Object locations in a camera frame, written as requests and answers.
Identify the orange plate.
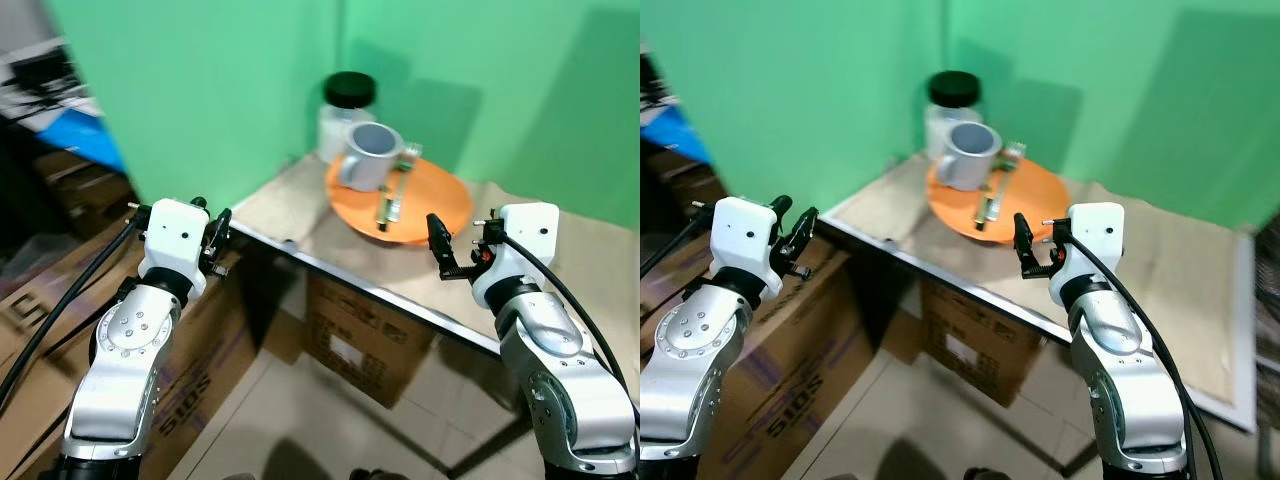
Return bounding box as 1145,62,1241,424
926,154,1073,245
325,154,475,247

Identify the white-rimmed table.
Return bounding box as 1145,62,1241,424
228,150,641,363
820,150,1261,435

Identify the grey mug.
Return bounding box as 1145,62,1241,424
937,121,1002,192
337,122,407,194

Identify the small brown cardboard box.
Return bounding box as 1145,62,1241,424
303,270,438,408
918,276,1048,408

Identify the green backdrop screen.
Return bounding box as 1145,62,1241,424
44,0,641,233
640,0,1280,237

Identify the blue sheet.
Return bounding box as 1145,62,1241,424
640,100,713,163
38,104,128,173

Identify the clear jar with black lid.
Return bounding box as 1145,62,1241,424
317,72,379,167
924,70,984,161

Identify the black electronic device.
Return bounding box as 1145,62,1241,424
640,52,669,107
0,48,79,113

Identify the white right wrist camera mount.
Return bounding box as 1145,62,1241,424
471,203,560,307
1049,203,1127,307

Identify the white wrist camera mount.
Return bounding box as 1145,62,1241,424
1049,203,1127,307
711,196,784,302
471,203,560,307
137,198,212,297

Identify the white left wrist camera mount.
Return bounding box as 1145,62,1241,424
137,198,212,297
711,196,784,302

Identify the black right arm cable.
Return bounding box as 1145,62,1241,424
497,232,641,403
1068,232,1225,480

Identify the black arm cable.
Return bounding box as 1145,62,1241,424
1068,232,1225,480
0,218,149,413
497,232,641,403
640,210,719,281

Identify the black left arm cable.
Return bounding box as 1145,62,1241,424
640,210,719,281
0,218,149,413

